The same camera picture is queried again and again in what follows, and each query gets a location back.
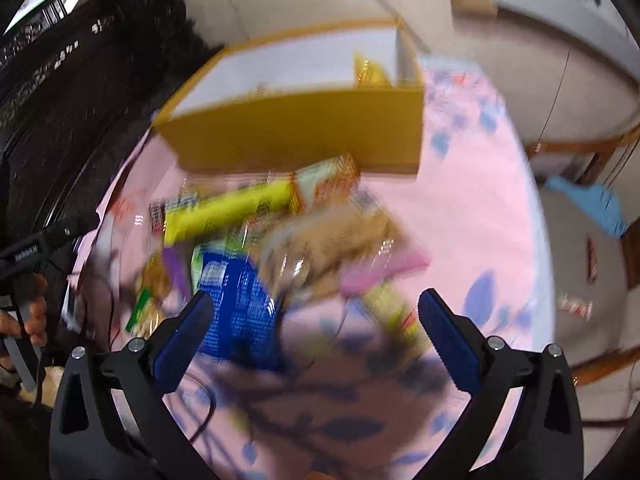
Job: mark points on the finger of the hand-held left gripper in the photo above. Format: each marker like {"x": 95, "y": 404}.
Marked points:
{"x": 67, "y": 230}

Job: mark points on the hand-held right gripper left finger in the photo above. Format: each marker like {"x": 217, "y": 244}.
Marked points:
{"x": 182, "y": 345}

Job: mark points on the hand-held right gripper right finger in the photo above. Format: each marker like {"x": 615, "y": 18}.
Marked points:
{"x": 450, "y": 345}

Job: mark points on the blue snack packet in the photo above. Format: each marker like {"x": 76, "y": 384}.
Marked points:
{"x": 240, "y": 300}

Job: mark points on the clear cookie bag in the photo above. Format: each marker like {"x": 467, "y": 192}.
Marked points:
{"x": 325, "y": 240}

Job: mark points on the yellow cardboard box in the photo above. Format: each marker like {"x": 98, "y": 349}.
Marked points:
{"x": 300, "y": 125}

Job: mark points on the person's left hand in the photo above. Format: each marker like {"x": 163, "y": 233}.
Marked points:
{"x": 36, "y": 315}

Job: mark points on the yellow and green snack packet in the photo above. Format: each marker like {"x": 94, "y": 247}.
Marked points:
{"x": 397, "y": 317}

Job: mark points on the purple snack packet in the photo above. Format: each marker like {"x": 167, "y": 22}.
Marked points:
{"x": 177, "y": 272}

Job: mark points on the pink floral tablecloth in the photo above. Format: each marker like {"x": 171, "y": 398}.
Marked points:
{"x": 475, "y": 220}

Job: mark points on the white and red snack packet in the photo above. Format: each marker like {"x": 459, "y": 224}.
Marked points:
{"x": 575, "y": 306}

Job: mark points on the yellow-green long snack packet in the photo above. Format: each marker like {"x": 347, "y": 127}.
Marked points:
{"x": 225, "y": 210}

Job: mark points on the brown snack bar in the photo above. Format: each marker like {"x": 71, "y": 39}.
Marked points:
{"x": 592, "y": 260}

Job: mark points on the blue cloth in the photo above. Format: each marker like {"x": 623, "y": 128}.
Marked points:
{"x": 600, "y": 205}

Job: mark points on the orange and cream snack packet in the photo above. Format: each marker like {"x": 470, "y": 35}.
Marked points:
{"x": 325, "y": 180}

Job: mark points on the wooden chair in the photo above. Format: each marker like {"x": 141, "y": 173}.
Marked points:
{"x": 600, "y": 146}

